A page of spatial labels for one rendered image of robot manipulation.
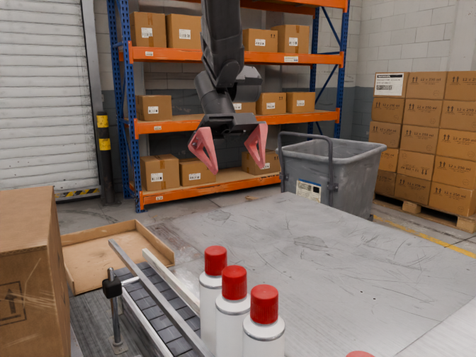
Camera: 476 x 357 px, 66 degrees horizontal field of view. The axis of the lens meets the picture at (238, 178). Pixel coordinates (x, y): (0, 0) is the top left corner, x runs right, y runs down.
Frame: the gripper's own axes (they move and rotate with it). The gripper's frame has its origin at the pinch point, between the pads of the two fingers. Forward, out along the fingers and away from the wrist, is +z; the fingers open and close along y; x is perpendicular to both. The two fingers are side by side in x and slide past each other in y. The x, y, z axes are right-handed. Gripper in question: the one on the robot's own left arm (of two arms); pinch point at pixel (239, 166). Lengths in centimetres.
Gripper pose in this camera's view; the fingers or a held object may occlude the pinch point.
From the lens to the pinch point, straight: 65.1
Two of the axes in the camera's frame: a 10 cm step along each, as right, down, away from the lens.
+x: -4.0, 4.4, 8.0
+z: 3.1, 8.9, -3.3
